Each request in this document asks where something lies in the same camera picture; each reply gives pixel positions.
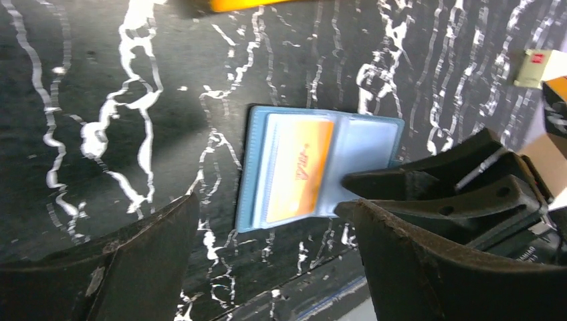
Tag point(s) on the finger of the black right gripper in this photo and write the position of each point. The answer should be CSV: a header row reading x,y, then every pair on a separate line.
x,y
396,185

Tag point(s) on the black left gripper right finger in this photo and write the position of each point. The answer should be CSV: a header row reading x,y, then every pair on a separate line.
x,y
414,274

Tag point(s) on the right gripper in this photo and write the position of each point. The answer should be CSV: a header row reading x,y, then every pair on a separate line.
x,y
490,199

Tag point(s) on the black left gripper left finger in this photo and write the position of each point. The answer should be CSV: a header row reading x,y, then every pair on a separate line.
x,y
134,273

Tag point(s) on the orange card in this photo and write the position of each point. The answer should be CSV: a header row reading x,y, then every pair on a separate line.
x,y
300,160

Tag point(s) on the white rectangular box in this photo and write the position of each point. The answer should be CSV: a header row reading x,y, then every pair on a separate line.
x,y
540,65

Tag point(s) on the left yellow plastic bin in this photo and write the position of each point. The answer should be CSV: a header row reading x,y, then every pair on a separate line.
x,y
233,5

